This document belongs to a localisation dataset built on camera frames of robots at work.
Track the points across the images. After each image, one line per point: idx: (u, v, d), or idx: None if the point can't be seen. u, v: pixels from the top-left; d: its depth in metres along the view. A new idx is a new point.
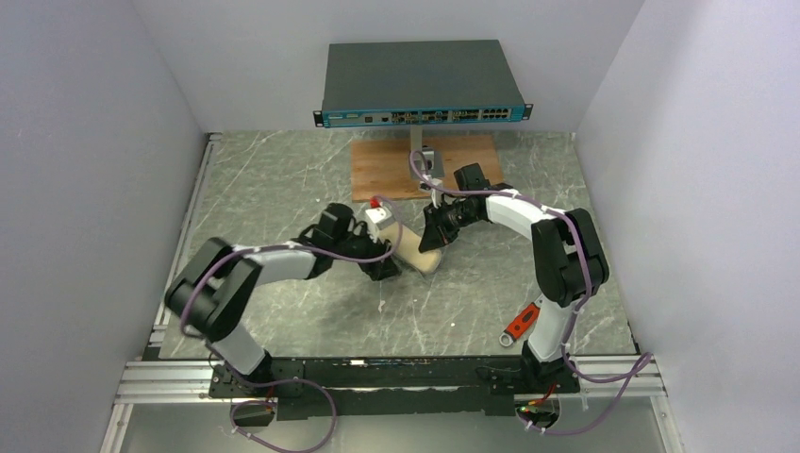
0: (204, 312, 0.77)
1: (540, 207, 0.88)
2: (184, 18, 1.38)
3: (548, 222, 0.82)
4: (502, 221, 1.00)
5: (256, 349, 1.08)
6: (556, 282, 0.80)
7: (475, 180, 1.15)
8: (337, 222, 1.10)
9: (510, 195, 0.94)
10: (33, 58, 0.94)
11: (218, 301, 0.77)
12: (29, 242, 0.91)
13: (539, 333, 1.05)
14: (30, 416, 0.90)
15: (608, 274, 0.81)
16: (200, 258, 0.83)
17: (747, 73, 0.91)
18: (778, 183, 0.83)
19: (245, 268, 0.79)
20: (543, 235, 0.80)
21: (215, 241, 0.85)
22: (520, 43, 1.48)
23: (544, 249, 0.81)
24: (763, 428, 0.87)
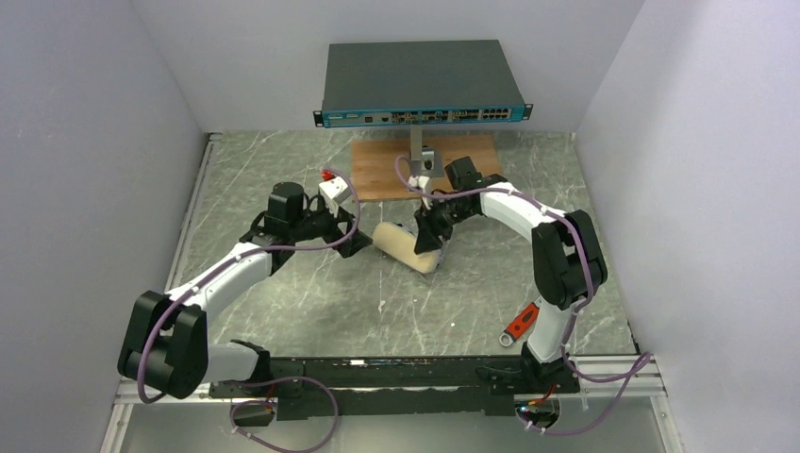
0: (164, 375, 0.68)
1: (539, 207, 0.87)
2: (184, 19, 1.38)
3: (548, 227, 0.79)
4: (498, 217, 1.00)
5: (250, 355, 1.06)
6: (558, 288, 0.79)
7: (467, 174, 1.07)
8: (289, 202, 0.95)
9: (508, 192, 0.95)
10: (33, 59, 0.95)
11: (173, 360, 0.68)
12: (29, 243, 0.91)
13: (538, 335, 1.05)
14: (29, 417, 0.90)
15: (606, 275, 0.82)
16: (132, 325, 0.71)
17: (748, 73, 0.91)
18: (778, 183, 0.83)
19: (188, 319, 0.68)
20: (545, 243, 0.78)
21: (144, 297, 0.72)
22: (519, 43, 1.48)
23: (545, 257, 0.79)
24: (763, 429, 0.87)
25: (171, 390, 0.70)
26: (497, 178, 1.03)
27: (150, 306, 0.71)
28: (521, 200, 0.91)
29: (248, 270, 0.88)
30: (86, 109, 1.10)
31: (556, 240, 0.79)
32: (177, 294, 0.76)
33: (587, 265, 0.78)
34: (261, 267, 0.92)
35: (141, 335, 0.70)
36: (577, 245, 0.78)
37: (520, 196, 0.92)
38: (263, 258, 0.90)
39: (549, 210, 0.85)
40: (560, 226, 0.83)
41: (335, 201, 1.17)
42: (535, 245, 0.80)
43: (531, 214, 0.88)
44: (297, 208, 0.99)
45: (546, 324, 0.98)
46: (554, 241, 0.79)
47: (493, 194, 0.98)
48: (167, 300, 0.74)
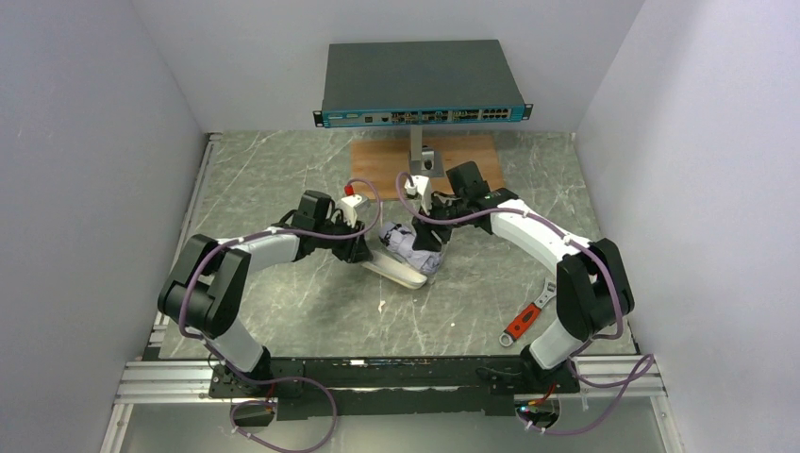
0: (202, 310, 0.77)
1: (562, 236, 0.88)
2: (184, 19, 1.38)
3: (576, 262, 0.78)
4: (506, 236, 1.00)
5: (255, 346, 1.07)
6: (586, 323, 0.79)
7: (473, 180, 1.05)
8: (318, 203, 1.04)
9: (522, 214, 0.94)
10: (33, 59, 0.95)
11: (213, 295, 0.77)
12: (29, 242, 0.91)
13: (545, 344, 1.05)
14: (29, 416, 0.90)
15: (631, 303, 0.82)
16: (183, 259, 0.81)
17: (747, 74, 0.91)
18: (778, 182, 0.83)
19: (234, 259, 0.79)
20: (573, 277, 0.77)
21: (198, 238, 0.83)
22: (519, 43, 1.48)
23: (574, 292, 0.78)
24: (764, 429, 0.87)
25: (204, 327, 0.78)
26: (507, 194, 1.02)
27: (202, 244, 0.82)
28: (538, 226, 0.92)
29: (282, 243, 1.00)
30: (86, 109, 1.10)
31: (583, 275, 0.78)
32: (223, 242, 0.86)
33: (618, 299, 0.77)
34: (290, 248, 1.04)
35: (188, 271, 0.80)
36: (608, 279, 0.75)
37: (536, 220, 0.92)
38: (292, 238, 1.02)
39: (572, 239, 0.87)
40: (587, 259, 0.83)
41: (354, 209, 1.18)
42: (562, 281, 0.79)
43: (553, 243, 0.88)
44: (324, 210, 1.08)
45: (556, 338, 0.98)
46: (583, 276, 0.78)
47: (503, 214, 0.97)
48: (214, 243, 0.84)
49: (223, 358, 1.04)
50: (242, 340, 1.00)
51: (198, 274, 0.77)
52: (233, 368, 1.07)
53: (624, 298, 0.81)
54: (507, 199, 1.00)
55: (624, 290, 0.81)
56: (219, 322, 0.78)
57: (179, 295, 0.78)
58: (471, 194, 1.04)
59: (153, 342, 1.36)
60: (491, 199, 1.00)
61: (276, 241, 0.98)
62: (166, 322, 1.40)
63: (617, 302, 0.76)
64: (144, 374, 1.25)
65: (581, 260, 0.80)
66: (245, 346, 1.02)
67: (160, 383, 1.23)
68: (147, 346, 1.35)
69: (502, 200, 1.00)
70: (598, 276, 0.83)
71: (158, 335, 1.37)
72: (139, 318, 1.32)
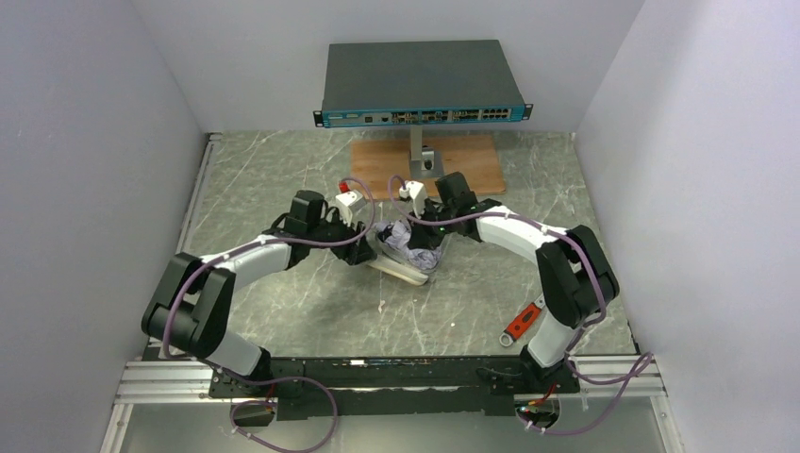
0: (188, 333, 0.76)
1: (539, 227, 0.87)
2: (184, 20, 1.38)
3: (552, 247, 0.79)
4: (494, 240, 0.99)
5: (252, 349, 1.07)
6: (572, 308, 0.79)
7: (461, 192, 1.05)
8: (309, 206, 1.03)
9: (504, 216, 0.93)
10: (33, 59, 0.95)
11: (197, 319, 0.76)
12: (30, 241, 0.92)
13: (541, 342, 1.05)
14: (30, 417, 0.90)
15: (618, 286, 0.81)
16: (168, 281, 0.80)
17: (748, 74, 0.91)
18: (778, 182, 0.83)
19: (218, 279, 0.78)
20: (550, 260, 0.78)
21: (180, 257, 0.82)
22: (519, 44, 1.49)
23: (552, 275, 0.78)
24: (764, 429, 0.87)
25: (190, 349, 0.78)
26: (491, 201, 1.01)
27: (185, 265, 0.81)
28: (517, 223, 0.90)
29: (274, 253, 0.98)
30: (87, 109, 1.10)
31: (561, 260, 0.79)
32: (208, 260, 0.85)
33: (598, 282, 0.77)
34: (282, 257, 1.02)
35: (172, 293, 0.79)
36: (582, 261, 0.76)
37: (517, 218, 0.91)
38: (284, 247, 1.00)
39: (550, 228, 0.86)
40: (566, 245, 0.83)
41: (350, 209, 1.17)
42: (541, 267, 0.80)
43: (531, 234, 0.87)
44: (317, 212, 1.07)
45: (548, 330, 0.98)
46: (559, 260, 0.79)
47: (489, 218, 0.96)
48: (198, 262, 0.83)
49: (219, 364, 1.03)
50: (238, 344, 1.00)
51: (180, 296, 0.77)
52: (232, 373, 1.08)
53: (608, 282, 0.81)
54: (491, 205, 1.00)
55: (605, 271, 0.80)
56: (204, 343, 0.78)
57: (163, 318, 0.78)
58: (458, 205, 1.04)
59: (153, 342, 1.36)
60: (476, 209, 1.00)
61: (267, 252, 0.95)
62: None
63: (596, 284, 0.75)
64: (145, 374, 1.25)
65: (558, 246, 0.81)
66: (241, 349, 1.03)
67: (160, 383, 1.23)
68: (147, 346, 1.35)
69: (485, 208, 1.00)
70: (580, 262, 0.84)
71: None
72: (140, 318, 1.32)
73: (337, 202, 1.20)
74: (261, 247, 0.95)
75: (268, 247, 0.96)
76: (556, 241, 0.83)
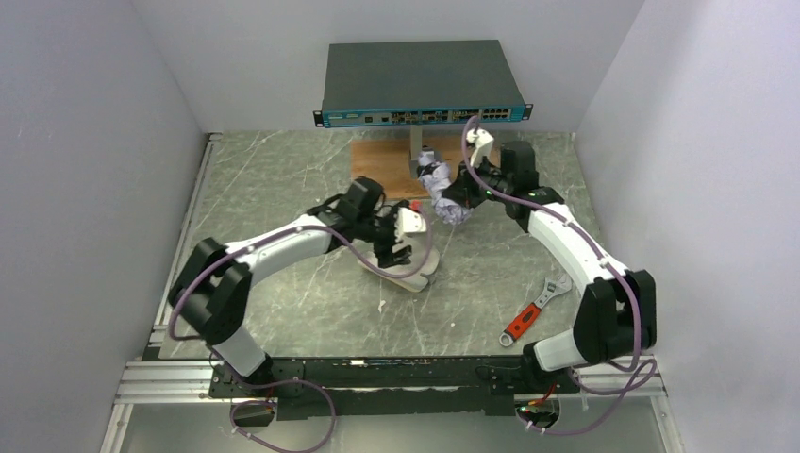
0: (198, 321, 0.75)
1: (600, 256, 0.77)
2: (184, 21, 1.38)
3: (606, 287, 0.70)
4: (540, 238, 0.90)
5: (255, 353, 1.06)
6: (599, 347, 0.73)
7: (525, 171, 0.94)
8: (369, 193, 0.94)
9: (563, 221, 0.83)
10: (34, 60, 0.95)
11: (209, 310, 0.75)
12: (31, 241, 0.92)
13: (553, 354, 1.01)
14: (29, 418, 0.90)
15: (653, 342, 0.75)
16: (191, 265, 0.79)
17: (749, 74, 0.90)
18: (777, 182, 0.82)
19: (233, 276, 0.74)
20: (598, 301, 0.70)
21: (207, 243, 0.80)
22: (520, 44, 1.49)
23: (594, 314, 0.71)
24: (763, 428, 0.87)
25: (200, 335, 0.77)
26: (555, 194, 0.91)
27: (209, 252, 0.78)
28: (574, 238, 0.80)
29: (308, 243, 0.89)
30: (87, 110, 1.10)
31: (611, 302, 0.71)
32: (235, 248, 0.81)
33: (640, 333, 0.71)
34: (321, 243, 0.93)
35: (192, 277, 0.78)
36: (636, 311, 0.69)
37: (576, 231, 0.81)
38: (323, 235, 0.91)
39: (609, 262, 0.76)
40: (619, 287, 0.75)
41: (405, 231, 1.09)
42: (587, 302, 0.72)
43: (588, 260, 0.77)
44: (373, 203, 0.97)
45: (564, 349, 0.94)
46: (611, 300, 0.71)
47: (545, 216, 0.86)
48: (223, 251, 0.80)
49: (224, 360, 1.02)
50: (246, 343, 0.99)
51: (197, 281, 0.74)
52: (232, 371, 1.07)
53: (646, 336, 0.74)
54: (551, 201, 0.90)
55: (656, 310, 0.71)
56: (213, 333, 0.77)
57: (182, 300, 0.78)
58: (517, 183, 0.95)
59: (153, 342, 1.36)
60: (536, 196, 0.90)
61: (300, 241, 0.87)
62: (166, 322, 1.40)
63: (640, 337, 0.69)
64: (144, 374, 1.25)
65: (612, 287, 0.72)
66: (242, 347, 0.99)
67: (160, 383, 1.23)
68: (147, 346, 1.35)
69: (547, 199, 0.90)
70: (624, 304, 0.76)
71: (158, 335, 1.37)
72: (139, 318, 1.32)
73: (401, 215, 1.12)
74: (295, 236, 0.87)
75: (303, 236, 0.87)
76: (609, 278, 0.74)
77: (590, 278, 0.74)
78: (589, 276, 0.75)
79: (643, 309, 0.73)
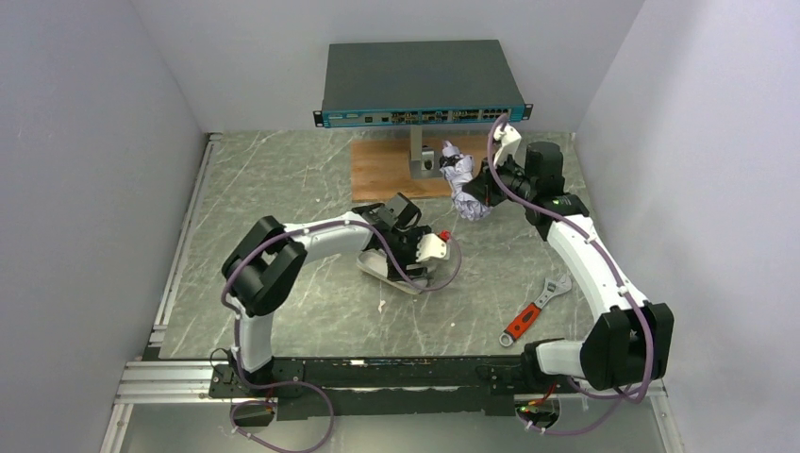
0: (250, 290, 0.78)
1: (620, 282, 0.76)
2: (184, 20, 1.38)
3: (621, 319, 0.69)
4: (558, 249, 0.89)
5: (266, 348, 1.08)
6: (606, 375, 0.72)
7: (550, 175, 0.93)
8: (407, 207, 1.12)
9: (586, 239, 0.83)
10: (34, 60, 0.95)
11: (264, 280, 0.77)
12: (30, 241, 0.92)
13: (555, 360, 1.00)
14: (29, 418, 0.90)
15: (662, 373, 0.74)
16: (251, 237, 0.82)
17: (750, 74, 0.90)
18: (778, 181, 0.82)
19: (291, 251, 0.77)
20: (611, 333, 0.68)
21: (267, 220, 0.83)
22: (519, 44, 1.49)
23: (605, 343, 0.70)
24: (764, 429, 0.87)
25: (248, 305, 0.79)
26: (578, 201, 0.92)
27: (268, 229, 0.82)
28: (596, 259, 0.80)
29: (351, 235, 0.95)
30: (87, 109, 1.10)
31: (624, 334, 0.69)
32: (291, 228, 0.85)
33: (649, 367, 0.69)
34: (360, 241, 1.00)
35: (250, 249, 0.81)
36: (649, 348, 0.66)
37: (598, 251, 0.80)
38: (364, 232, 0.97)
39: (629, 291, 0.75)
40: (633, 317, 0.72)
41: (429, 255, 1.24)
42: (598, 331, 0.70)
43: (606, 285, 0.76)
44: (406, 219, 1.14)
45: (564, 354, 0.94)
46: (624, 333, 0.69)
47: (568, 229, 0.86)
48: (280, 229, 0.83)
49: (235, 347, 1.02)
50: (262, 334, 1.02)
51: (256, 253, 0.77)
52: (238, 366, 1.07)
53: (657, 367, 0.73)
54: (574, 212, 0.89)
55: (666, 324, 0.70)
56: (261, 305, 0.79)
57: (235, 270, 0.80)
58: (540, 188, 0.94)
59: (153, 342, 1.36)
60: (558, 206, 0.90)
61: (346, 233, 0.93)
62: (166, 322, 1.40)
63: (649, 373, 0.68)
64: (145, 374, 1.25)
65: (627, 318, 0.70)
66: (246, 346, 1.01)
67: (160, 383, 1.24)
68: (147, 346, 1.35)
69: (571, 207, 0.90)
70: (637, 333, 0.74)
71: (158, 335, 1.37)
72: (139, 318, 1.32)
73: (429, 239, 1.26)
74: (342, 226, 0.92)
75: (349, 229, 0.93)
76: (624, 310, 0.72)
77: (606, 307, 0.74)
78: (606, 304, 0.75)
79: (658, 343, 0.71)
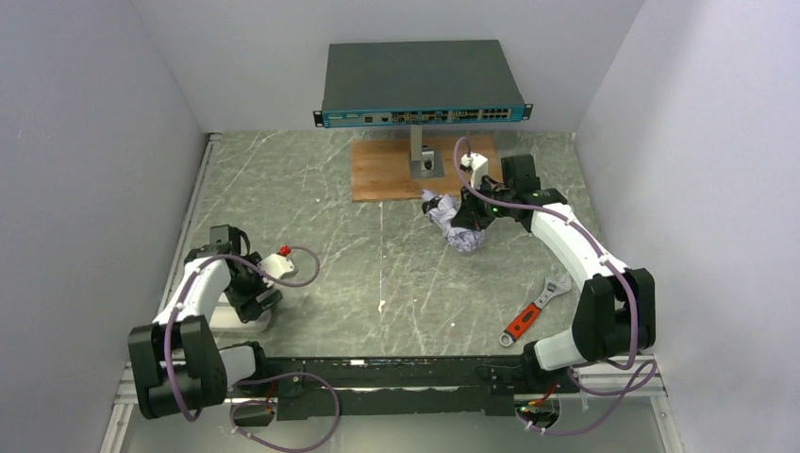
0: (196, 387, 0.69)
1: (600, 253, 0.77)
2: (184, 21, 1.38)
3: (603, 283, 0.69)
4: (542, 239, 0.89)
5: (244, 352, 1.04)
6: (598, 345, 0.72)
7: (524, 176, 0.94)
8: (230, 229, 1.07)
9: (565, 220, 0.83)
10: (33, 59, 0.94)
11: (199, 373, 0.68)
12: (31, 240, 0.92)
13: (556, 359, 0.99)
14: (29, 417, 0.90)
15: (652, 342, 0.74)
16: (139, 363, 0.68)
17: (748, 74, 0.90)
18: (777, 181, 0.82)
19: (193, 327, 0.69)
20: (597, 297, 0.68)
21: (136, 335, 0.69)
22: (519, 44, 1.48)
23: (592, 310, 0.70)
24: (763, 429, 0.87)
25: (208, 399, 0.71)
26: (557, 194, 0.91)
27: (149, 339, 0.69)
28: (576, 234, 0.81)
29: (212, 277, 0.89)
30: (87, 109, 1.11)
31: (610, 299, 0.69)
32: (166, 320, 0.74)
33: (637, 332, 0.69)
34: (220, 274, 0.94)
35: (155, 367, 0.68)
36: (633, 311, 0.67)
37: (577, 229, 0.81)
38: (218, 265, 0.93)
39: (609, 260, 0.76)
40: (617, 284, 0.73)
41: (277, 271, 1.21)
42: (583, 298, 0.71)
43: (588, 258, 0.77)
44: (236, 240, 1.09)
45: (564, 349, 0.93)
46: (608, 297, 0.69)
47: (546, 215, 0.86)
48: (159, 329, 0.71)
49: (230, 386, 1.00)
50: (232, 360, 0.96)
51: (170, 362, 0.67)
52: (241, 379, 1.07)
53: (645, 335, 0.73)
54: (554, 202, 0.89)
55: (649, 287, 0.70)
56: (218, 385, 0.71)
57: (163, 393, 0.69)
58: (518, 187, 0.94)
59: None
60: (538, 197, 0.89)
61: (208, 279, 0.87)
62: None
63: (636, 336, 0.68)
64: None
65: (611, 284, 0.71)
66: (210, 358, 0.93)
67: None
68: None
69: (549, 199, 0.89)
70: (623, 302, 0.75)
71: None
72: (139, 319, 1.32)
73: (272, 262, 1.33)
74: (198, 279, 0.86)
75: (207, 276, 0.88)
76: (608, 276, 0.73)
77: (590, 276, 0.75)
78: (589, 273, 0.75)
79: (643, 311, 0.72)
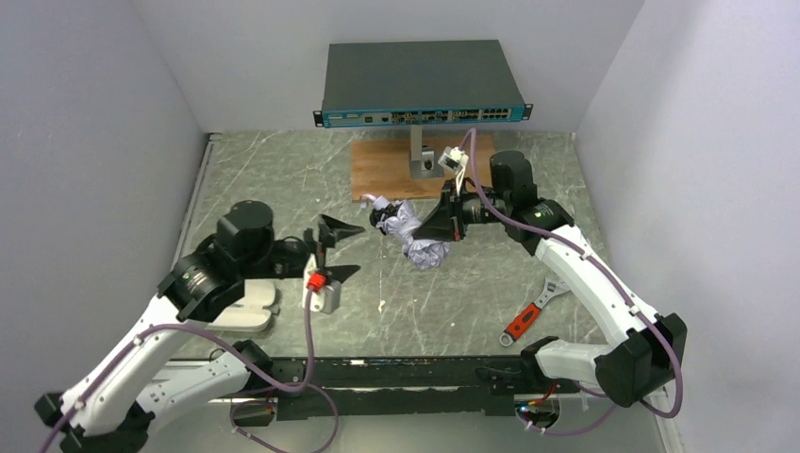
0: None
1: (630, 306, 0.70)
2: (183, 20, 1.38)
3: (643, 348, 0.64)
4: (551, 268, 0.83)
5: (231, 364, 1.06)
6: (626, 395, 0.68)
7: (523, 186, 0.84)
8: (237, 238, 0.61)
9: (581, 254, 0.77)
10: (34, 58, 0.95)
11: None
12: (30, 239, 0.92)
13: (558, 366, 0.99)
14: (28, 418, 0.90)
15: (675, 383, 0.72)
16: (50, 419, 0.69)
17: (750, 74, 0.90)
18: (777, 181, 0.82)
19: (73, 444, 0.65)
20: (637, 364, 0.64)
21: (43, 402, 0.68)
22: (519, 44, 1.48)
23: (629, 375, 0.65)
24: (762, 429, 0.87)
25: None
26: (561, 211, 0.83)
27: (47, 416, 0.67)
28: (598, 274, 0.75)
29: (158, 352, 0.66)
30: (87, 109, 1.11)
31: (647, 360, 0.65)
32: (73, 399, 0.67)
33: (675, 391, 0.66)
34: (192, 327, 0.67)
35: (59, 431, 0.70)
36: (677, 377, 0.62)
37: (597, 266, 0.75)
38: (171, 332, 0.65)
39: (641, 310, 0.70)
40: (651, 337, 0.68)
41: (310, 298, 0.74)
42: (619, 357, 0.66)
43: (616, 307, 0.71)
44: (258, 241, 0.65)
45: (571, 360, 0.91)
46: (645, 359, 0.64)
47: (559, 245, 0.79)
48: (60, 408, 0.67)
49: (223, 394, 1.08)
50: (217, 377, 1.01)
51: None
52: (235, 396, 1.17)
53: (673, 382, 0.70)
54: (559, 223, 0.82)
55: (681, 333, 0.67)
56: None
57: None
58: (516, 199, 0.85)
59: None
60: (541, 218, 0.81)
61: (142, 360, 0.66)
62: None
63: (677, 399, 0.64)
64: None
65: (648, 342, 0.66)
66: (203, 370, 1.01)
67: None
68: None
69: (554, 220, 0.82)
70: None
71: None
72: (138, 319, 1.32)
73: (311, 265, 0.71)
74: (132, 355, 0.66)
75: (144, 352, 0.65)
76: (641, 331, 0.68)
77: (621, 330, 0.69)
78: (621, 327, 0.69)
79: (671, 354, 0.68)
